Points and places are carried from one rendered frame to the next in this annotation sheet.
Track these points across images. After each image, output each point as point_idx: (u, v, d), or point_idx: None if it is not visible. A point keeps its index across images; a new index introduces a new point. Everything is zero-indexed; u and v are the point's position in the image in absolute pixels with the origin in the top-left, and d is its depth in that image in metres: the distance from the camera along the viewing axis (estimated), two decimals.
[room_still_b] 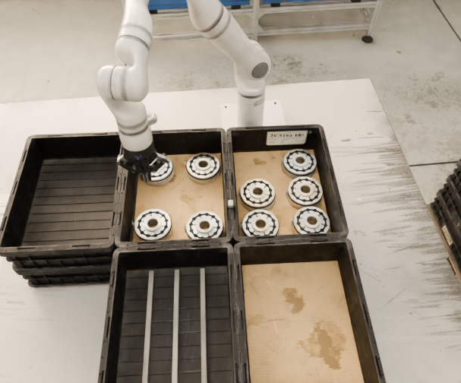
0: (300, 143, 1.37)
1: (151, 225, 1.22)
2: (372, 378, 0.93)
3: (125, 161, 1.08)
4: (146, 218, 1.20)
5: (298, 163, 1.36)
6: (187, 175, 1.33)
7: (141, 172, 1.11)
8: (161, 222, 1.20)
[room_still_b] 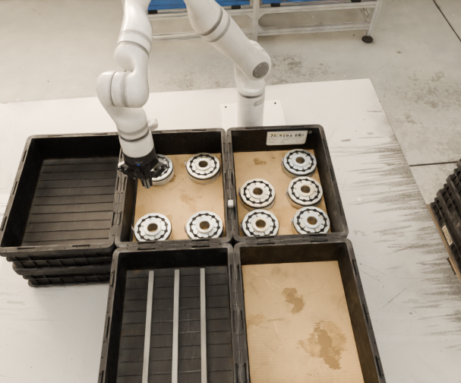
0: (300, 143, 1.37)
1: (151, 229, 1.22)
2: (372, 378, 0.93)
3: (126, 167, 1.07)
4: (146, 223, 1.19)
5: (298, 163, 1.36)
6: (187, 175, 1.33)
7: (142, 178, 1.10)
8: (161, 226, 1.19)
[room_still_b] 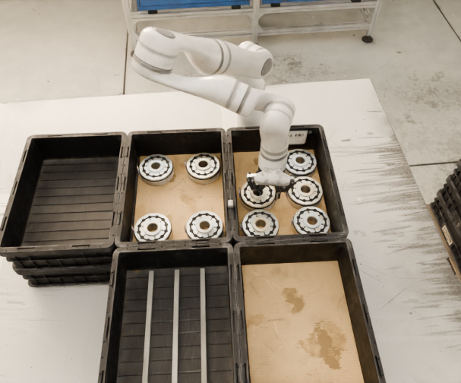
0: (300, 143, 1.37)
1: (151, 229, 1.22)
2: (372, 378, 0.93)
3: None
4: (146, 223, 1.19)
5: (298, 163, 1.36)
6: (187, 175, 1.33)
7: None
8: (161, 226, 1.19)
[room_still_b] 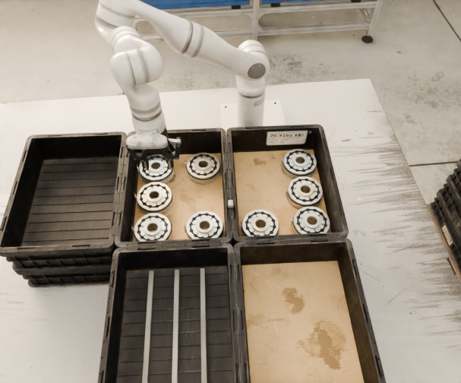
0: (300, 143, 1.37)
1: (151, 229, 1.22)
2: (372, 378, 0.93)
3: (174, 143, 1.07)
4: (146, 223, 1.19)
5: (298, 163, 1.36)
6: (187, 175, 1.33)
7: (168, 151, 1.11)
8: (161, 226, 1.19)
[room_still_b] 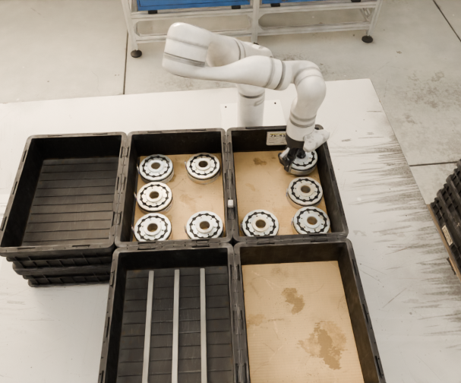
0: None
1: (151, 229, 1.22)
2: (372, 378, 0.93)
3: None
4: (146, 223, 1.19)
5: None
6: (187, 175, 1.33)
7: None
8: (161, 226, 1.19)
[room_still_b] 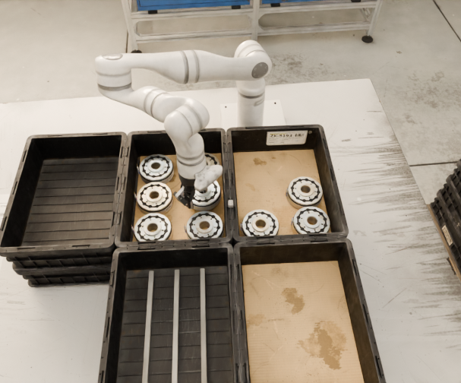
0: (300, 143, 1.37)
1: (151, 229, 1.22)
2: (372, 378, 0.93)
3: None
4: (146, 223, 1.19)
5: None
6: None
7: None
8: (161, 226, 1.19)
